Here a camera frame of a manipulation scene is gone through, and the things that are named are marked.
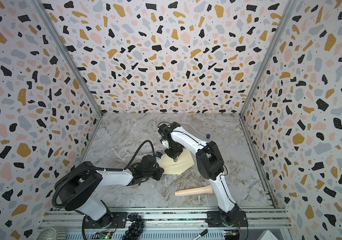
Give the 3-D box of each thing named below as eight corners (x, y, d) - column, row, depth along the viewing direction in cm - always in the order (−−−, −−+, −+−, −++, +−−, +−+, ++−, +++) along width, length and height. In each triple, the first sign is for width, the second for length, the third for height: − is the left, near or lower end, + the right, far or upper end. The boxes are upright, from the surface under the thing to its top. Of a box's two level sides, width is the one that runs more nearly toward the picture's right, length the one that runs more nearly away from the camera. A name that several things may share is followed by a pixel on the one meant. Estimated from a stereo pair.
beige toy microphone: (175, 198, 83) (175, 197, 81) (174, 192, 85) (174, 190, 83) (212, 192, 85) (213, 191, 83) (211, 186, 87) (211, 184, 85)
